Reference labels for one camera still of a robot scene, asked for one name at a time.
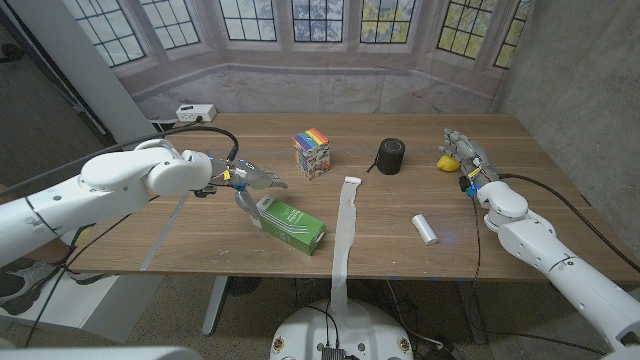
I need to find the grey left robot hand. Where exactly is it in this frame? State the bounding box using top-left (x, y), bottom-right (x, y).
top-left (205, 157), bottom-right (290, 221)

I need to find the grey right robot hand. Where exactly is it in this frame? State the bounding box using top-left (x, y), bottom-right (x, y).
top-left (438, 127), bottom-right (501, 198)

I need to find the green white carton box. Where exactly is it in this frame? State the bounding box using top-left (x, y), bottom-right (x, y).
top-left (252, 194), bottom-right (327, 257)

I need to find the white gauze bandage strip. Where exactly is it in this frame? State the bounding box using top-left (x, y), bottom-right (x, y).
top-left (329, 175), bottom-right (363, 321)

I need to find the white robot shoulder cover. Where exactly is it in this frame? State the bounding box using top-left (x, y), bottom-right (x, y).
top-left (0, 346), bottom-right (201, 360)

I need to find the yellow toy lemon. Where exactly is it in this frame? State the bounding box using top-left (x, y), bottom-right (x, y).
top-left (436, 153), bottom-right (461, 173)

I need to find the rainbow cube toy box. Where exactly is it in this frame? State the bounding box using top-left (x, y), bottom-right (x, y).
top-left (291, 127), bottom-right (332, 181)

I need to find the black floor power box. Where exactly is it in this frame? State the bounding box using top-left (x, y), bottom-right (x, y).
top-left (424, 342), bottom-right (469, 360)

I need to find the white power strip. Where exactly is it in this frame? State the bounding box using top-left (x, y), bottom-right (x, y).
top-left (174, 103), bottom-right (218, 124)

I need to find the white cylinder roll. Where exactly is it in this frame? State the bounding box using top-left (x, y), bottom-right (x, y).
top-left (411, 213), bottom-right (440, 247)

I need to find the dark round floor object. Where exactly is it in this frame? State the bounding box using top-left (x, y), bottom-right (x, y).
top-left (227, 276), bottom-right (264, 297)

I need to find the printed window backdrop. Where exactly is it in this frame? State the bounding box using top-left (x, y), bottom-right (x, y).
top-left (59, 0), bottom-right (536, 121)

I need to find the grey table leg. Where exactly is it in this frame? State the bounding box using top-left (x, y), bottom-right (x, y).
top-left (201, 275), bottom-right (230, 337)
top-left (457, 280), bottom-right (489, 346)

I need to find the yellow black object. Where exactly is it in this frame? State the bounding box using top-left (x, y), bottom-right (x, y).
top-left (73, 225), bottom-right (94, 247)

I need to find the white robot torso base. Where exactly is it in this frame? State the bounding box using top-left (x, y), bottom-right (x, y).
top-left (269, 298), bottom-right (415, 360)

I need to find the grey sneaker shoe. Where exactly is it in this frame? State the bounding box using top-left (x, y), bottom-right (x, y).
top-left (0, 257), bottom-right (104, 316)

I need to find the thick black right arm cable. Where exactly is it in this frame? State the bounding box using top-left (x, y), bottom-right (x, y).
top-left (499, 172), bottom-right (640, 274)

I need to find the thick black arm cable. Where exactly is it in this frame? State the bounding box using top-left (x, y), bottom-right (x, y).
top-left (0, 124), bottom-right (240, 199)
top-left (499, 172), bottom-right (640, 274)

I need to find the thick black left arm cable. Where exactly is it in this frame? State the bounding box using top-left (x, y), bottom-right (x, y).
top-left (0, 124), bottom-right (240, 199)

